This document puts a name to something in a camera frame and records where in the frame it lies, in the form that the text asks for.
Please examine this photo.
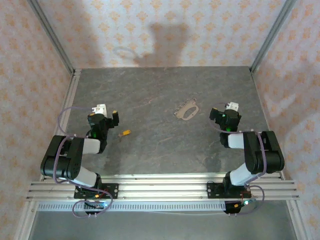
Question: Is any small controller board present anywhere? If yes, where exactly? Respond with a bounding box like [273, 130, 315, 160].
[83, 199, 112, 216]
[224, 199, 257, 216]

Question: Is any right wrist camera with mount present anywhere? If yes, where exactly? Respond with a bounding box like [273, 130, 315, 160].
[224, 101, 240, 113]

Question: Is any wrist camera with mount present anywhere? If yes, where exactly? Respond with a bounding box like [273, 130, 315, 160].
[224, 101, 240, 113]
[91, 103, 108, 116]

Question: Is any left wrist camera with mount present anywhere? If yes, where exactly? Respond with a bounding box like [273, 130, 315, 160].
[91, 103, 108, 116]

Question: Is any aluminium side rail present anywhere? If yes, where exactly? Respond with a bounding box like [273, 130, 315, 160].
[39, 69, 82, 181]
[250, 71, 286, 181]

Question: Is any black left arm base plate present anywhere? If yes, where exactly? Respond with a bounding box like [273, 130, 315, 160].
[74, 183, 119, 200]

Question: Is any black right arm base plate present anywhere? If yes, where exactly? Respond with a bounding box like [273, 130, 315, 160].
[206, 181, 252, 200]

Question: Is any aluminium corner post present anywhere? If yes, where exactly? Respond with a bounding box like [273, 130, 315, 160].
[26, 0, 76, 76]
[249, 0, 299, 74]

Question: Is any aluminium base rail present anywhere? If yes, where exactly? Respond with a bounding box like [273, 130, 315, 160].
[26, 174, 301, 201]

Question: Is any white slotted cable duct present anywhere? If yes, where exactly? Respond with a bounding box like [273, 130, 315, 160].
[37, 201, 227, 213]

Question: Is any aluminium frame leg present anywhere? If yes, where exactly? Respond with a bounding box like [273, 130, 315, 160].
[286, 199, 310, 240]
[13, 199, 38, 240]

